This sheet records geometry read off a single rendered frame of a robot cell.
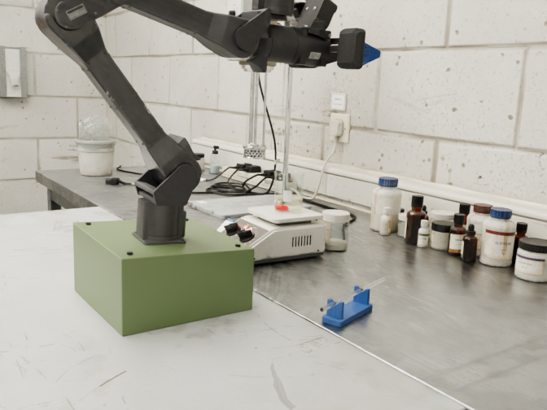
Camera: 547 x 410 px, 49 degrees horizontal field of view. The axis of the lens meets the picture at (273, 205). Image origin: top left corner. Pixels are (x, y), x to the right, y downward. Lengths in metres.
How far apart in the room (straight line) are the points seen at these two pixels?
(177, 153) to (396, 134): 0.93
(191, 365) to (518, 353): 0.44
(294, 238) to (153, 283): 0.42
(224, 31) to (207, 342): 0.44
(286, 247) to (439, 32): 0.72
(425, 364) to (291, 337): 0.18
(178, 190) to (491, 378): 0.49
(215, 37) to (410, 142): 0.87
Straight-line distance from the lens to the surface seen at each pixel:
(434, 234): 1.38
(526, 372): 0.86
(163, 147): 0.88
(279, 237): 1.17
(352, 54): 0.96
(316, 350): 0.83
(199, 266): 0.88
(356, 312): 0.94
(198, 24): 0.90
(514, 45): 1.49
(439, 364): 0.83
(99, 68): 0.85
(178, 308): 0.88
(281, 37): 0.96
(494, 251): 1.30
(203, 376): 0.75
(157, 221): 0.90
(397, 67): 1.70
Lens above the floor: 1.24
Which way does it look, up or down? 11 degrees down
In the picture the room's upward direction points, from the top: 2 degrees clockwise
